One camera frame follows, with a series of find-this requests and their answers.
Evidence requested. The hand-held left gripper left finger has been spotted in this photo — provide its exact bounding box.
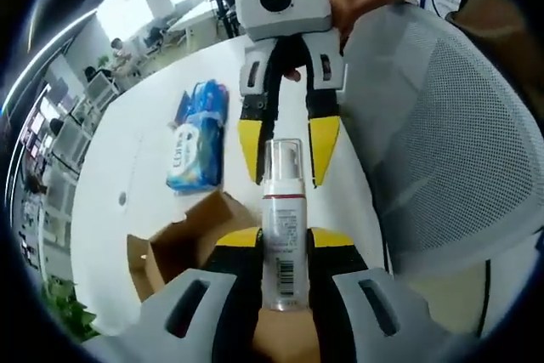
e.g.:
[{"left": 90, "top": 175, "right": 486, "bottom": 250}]
[{"left": 127, "top": 226, "right": 265, "bottom": 363}]

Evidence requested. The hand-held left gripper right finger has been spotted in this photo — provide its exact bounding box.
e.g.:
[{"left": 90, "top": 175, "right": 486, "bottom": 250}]
[{"left": 308, "top": 226, "right": 430, "bottom": 363}]

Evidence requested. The white pump bottle clear cap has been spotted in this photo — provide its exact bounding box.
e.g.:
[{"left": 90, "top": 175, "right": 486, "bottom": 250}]
[{"left": 259, "top": 137, "right": 314, "bottom": 312}]

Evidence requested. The blue plastic packet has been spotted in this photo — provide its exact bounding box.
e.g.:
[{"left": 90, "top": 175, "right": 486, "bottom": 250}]
[{"left": 172, "top": 79, "right": 230, "bottom": 134}]

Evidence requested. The white blue wet wipes pack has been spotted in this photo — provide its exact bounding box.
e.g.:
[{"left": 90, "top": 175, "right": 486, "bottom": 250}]
[{"left": 165, "top": 122, "right": 226, "bottom": 194}]

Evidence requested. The brown cardboard shoe box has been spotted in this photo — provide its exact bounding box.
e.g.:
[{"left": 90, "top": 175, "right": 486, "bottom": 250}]
[{"left": 126, "top": 189, "right": 264, "bottom": 304}]

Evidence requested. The person's right hand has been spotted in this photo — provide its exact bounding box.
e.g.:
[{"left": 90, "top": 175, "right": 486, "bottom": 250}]
[{"left": 330, "top": 0, "right": 393, "bottom": 54}]

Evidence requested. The person's left hand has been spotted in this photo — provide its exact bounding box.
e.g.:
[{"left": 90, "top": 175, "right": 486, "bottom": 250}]
[{"left": 248, "top": 307, "right": 324, "bottom": 363}]

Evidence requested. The grey mesh office chair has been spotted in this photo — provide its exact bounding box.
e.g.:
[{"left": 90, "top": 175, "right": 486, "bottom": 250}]
[{"left": 342, "top": 1, "right": 544, "bottom": 338}]

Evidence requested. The green plant in white pot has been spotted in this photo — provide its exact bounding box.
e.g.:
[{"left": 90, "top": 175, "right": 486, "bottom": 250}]
[{"left": 42, "top": 277, "right": 99, "bottom": 338}]

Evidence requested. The group of white office chairs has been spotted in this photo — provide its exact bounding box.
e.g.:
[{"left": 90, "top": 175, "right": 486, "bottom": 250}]
[{"left": 50, "top": 69, "right": 124, "bottom": 177}]

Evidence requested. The person's torso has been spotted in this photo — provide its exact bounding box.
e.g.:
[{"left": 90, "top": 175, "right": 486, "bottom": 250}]
[{"left": 450, "top": 0, "right": 544, "bottom": 71}]

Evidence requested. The black cable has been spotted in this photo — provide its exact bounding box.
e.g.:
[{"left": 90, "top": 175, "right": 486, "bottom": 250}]
[{"left": 478, "top": 258, "right": 494, "bottom": 338}]

